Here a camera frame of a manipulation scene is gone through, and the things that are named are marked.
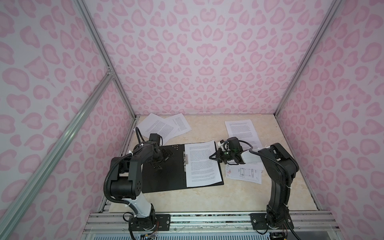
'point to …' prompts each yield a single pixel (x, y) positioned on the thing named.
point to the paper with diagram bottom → (250, 172)
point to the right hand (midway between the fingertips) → (211, 156)
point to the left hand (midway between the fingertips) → (169, 159)
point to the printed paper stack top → (201, 170)
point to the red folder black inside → (173, 175)
